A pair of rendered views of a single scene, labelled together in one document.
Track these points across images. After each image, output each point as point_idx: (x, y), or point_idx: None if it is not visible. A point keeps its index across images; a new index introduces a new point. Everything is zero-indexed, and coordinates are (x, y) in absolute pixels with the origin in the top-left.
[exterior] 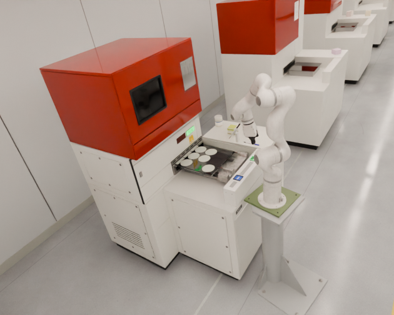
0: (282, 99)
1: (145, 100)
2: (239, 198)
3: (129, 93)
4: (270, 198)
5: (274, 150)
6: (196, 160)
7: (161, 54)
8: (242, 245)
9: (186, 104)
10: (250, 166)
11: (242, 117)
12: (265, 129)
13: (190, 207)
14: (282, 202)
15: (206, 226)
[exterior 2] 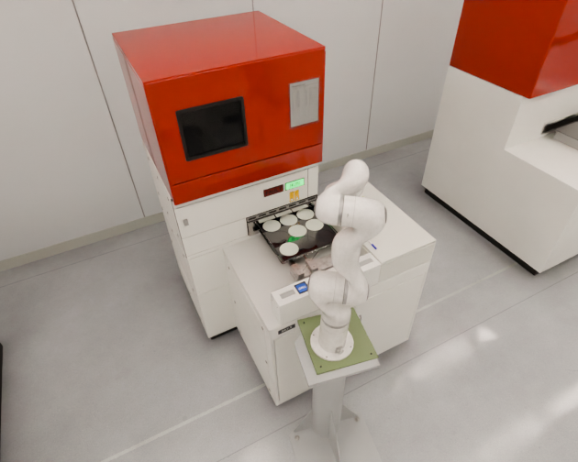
0: (353, 223)
1: (206, 128)
2: (291, 316)
3: (174, 115)
4: (322, 341)
5: (337, 284)
6: (285, 228)
7: (250, 66)
8: (289, 370)
9: (289, 147)
10: None
11: None
12: (411, 225)
13: (240, 290)
14: (339, 355)
15: (251, 323)
